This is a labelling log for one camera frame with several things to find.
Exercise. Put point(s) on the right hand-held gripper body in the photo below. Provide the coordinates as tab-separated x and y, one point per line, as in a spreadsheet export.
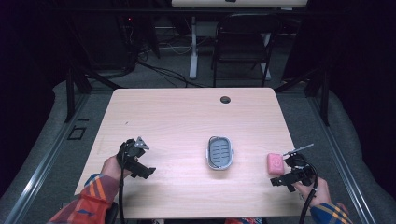
299	168

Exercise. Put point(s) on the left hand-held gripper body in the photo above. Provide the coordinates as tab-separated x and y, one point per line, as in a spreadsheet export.
132	154

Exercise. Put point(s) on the pink soap bar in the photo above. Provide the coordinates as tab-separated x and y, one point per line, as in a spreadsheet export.
275	164

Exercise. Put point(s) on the grey soap dish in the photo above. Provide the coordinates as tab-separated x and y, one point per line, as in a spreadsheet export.
219	153

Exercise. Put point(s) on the person's left hand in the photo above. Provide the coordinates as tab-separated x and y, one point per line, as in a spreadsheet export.
111	167

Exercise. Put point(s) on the person's right hand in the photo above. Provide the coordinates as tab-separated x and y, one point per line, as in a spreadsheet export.
317	194

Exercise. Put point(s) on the black seat edge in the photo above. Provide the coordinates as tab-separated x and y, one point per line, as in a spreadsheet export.
112	213

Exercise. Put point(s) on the black metal stand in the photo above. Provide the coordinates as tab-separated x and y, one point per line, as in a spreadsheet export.
74	84
323	93

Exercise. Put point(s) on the dark computer tower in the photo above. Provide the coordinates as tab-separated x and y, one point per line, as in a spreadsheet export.
130	34

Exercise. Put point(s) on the white desk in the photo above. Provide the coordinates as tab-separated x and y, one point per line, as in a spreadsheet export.
194	46

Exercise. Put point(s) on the black folding chair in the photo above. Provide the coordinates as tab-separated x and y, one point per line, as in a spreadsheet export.
243	40

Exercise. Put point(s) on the silver floor rail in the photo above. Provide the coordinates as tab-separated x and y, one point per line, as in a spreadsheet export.
40	168
342	161

